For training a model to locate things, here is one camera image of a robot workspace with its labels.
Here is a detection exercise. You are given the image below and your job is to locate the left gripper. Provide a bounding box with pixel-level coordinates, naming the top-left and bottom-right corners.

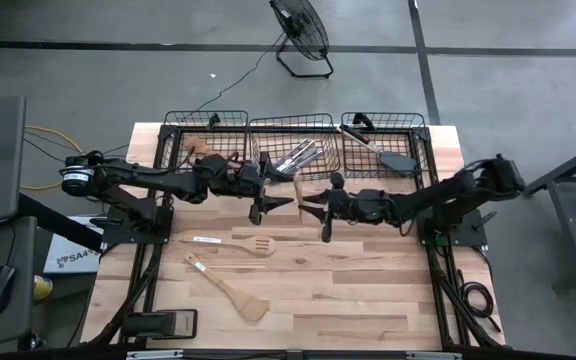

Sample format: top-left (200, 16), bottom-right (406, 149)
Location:
top-left (227, 151), bottom-right (295, 225)

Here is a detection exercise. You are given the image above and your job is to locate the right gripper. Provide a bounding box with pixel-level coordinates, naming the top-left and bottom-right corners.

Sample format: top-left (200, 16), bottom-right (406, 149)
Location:
top-left (301, 172), bottom-right (394, 244)

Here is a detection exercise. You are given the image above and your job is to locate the wooden forked spatula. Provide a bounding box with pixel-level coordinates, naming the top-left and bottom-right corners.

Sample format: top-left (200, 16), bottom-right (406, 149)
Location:
top-left (292, 172), bottom-right (306, 224)

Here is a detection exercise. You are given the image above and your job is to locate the silver table knife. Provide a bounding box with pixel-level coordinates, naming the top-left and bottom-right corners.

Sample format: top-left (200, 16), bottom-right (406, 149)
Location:
top-left (276, 141), bottom-right (316, 170)
top-left (282, 148), bottom-right (325, 175)
top-left (273, 138), bottom-right (309, 166)
top-left (278, 145), bottom-right (321, 173)

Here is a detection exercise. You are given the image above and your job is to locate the wooden spoon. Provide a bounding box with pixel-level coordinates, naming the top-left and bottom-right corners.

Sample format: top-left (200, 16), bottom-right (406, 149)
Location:
top-left (182, 136), bottom-right (244, 166)

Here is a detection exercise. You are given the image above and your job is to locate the black spatula red-black handle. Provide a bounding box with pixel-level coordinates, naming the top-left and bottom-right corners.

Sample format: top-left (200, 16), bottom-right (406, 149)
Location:
top-left (340, 123), bottom-right (419, 175)

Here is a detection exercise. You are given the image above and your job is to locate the wooden turner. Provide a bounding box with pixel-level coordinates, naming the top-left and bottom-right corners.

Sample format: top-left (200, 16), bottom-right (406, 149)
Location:
top-left (182, 251), bottom-right (270, 322)

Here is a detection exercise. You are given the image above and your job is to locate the wooden slotted spatula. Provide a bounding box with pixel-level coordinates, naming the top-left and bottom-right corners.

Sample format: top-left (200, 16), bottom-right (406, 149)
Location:
top-left (181, 234), bottom-right (278, 259)

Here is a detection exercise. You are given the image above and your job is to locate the black floor fan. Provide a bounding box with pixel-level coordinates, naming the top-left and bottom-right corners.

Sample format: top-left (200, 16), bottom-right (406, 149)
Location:
top-left (268, 0), bottom-right (335, 80)

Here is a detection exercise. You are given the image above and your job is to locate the black rectangular device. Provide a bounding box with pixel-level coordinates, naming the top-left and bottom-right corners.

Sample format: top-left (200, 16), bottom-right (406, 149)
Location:
top-left (120, 308), bottom-right (199, 341)

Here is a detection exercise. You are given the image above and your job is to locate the white cardboard box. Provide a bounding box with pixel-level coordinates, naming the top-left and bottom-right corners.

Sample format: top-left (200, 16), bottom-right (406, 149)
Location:
top-left (42, 215), bottom-right (105, 276)

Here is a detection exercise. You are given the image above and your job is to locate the black diagonal bar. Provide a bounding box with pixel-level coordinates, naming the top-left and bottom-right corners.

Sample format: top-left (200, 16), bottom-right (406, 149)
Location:
top-left (16, 192), bottom-right (105, 253)

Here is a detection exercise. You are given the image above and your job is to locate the small yellow object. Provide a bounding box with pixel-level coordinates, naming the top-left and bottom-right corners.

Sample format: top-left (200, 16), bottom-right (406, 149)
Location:
top-left (32, 274), bottom-right (54, 302)

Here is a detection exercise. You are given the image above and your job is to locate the grey metal stand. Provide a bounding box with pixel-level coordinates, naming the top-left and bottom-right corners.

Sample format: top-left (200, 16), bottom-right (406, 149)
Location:
top-left (522, 134), bottom-right (576, 294)

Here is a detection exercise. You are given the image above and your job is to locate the dark grey desk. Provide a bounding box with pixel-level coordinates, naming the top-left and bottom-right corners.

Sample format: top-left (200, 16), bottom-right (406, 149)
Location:
top-left (0, 215), bottom-right (38, 354)

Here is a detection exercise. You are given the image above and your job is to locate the black wire basket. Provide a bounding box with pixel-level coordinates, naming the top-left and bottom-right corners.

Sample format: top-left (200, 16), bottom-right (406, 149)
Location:
top-left (340, 111), bottom-right (432, 180)
top-left (161, 109), bottom-right (250, 174)
top-left (247, 113), bottom-right (342, 181)

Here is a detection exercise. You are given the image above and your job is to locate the black metal frame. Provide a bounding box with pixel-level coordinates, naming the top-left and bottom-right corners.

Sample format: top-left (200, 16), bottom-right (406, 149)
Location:
top-left (80, 122), bottom-right (509, 360)

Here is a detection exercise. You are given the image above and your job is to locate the black fan cable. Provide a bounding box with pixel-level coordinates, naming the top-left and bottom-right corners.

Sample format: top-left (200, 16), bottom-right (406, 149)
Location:
top-left (180, 32), bottom-right (289, 124)

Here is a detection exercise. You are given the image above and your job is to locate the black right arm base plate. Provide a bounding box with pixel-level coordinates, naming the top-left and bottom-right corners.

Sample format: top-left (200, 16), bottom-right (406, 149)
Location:
top-left (417, 209), bottom-right (489, 249)

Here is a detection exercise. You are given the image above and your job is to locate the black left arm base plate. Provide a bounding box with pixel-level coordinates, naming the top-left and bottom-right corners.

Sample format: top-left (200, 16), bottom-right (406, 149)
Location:
top-left (101, 204), bottom-right (175, 246)

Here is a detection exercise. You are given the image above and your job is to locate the coiled black cable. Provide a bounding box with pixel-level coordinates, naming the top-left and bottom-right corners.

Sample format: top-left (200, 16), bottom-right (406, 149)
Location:
top-left (455, 249), bottom-right (503, 335)

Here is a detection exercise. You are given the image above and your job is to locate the silver bracket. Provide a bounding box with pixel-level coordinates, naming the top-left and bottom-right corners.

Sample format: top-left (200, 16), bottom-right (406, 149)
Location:
top-left (405, 351), bottom-right (463, 360)
top-left (126, 349), bottom-right (185, 360)

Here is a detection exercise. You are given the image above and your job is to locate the yellow extension cable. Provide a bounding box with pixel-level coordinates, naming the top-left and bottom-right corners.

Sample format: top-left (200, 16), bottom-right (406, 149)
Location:
top-left (0, 89), bottom-right (100, 192)

